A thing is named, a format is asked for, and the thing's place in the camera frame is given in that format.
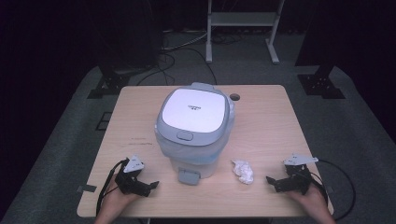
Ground white grey pedal trash can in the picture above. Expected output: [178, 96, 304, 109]
[154, 81, 236, 187]

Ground person's left hand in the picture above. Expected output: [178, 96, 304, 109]
[98, 178, 141, 218]

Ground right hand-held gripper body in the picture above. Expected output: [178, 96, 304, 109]
[278, 152, 319, 196]

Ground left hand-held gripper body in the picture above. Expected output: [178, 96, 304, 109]
[114, 154, 148, 196]

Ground left hand-held gripper black cable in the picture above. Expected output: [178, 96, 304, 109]
[95, 158, 130, 217]

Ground person's right hand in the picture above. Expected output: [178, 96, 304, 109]
[285, 183, 332, 218]

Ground white metal stand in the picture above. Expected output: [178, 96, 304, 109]
[205, 0, 286, 65]

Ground white tissue paper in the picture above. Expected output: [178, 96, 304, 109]
[231, 160, 255, 185]

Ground black stand with base plate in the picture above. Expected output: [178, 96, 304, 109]
[294, 0, 347, 100]
[86, 63, 157, 100]

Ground grey tape strip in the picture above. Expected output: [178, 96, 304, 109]
[76, 184, 98, 194]

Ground hand-held gripper black cable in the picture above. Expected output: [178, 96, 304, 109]
[95, 158, 130, 217]
[309, 159, 357, 221]

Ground black floor cable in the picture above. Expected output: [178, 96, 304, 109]
[135, 47, 218, 87]

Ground right hand-held gripper black cable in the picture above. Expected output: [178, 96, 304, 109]
[309, 159, 357, 221]

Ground dark floor socket box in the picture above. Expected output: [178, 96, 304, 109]
[94, 111, 113, 132]

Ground white floor cable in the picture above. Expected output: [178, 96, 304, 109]
[161, 30, 209, 52]

